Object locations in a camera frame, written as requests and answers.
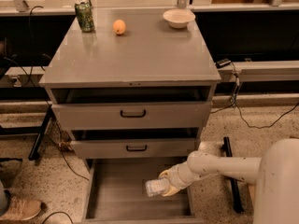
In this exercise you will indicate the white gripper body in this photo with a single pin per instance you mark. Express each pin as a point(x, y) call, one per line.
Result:
point(177, 175)

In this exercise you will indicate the clear plastic water bottle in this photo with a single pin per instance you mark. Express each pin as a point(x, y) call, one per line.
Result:
point(156, 187)

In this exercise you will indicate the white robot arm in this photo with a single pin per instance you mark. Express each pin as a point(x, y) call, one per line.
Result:
point(275, 176)

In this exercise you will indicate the grey middle drawer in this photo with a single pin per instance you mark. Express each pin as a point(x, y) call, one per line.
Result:
point(139, 148)

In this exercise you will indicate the grey drawer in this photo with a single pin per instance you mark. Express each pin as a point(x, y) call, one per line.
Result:
point(132, 116)
point(139, 148)
point(117, 194)

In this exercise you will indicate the grey bottom drawer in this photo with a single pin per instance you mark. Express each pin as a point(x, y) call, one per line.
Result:
point(117, 194)

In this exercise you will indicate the grey top drawer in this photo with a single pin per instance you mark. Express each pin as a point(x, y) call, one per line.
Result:
point(132, 116)

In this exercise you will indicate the grey drawer cabinet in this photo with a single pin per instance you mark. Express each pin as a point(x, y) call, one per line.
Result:
point(150, 63)

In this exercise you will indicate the cardboard box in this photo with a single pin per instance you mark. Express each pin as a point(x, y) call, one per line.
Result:
point(252, 193)

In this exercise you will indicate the black power adapter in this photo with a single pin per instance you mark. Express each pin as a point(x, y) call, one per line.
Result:
point(222, 63)

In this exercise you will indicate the black table leg left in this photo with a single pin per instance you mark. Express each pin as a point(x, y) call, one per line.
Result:
point(34, 155)

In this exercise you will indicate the beige sneaker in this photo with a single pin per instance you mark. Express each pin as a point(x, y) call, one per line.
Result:
point(21, 209)

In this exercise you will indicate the orange fruit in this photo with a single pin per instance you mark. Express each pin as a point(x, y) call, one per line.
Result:
point(119, 27)

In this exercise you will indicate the white bowl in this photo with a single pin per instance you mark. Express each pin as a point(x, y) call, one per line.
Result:
point(178, 18)

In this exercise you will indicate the green soda can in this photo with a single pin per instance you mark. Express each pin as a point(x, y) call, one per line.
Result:
point(84, 16)

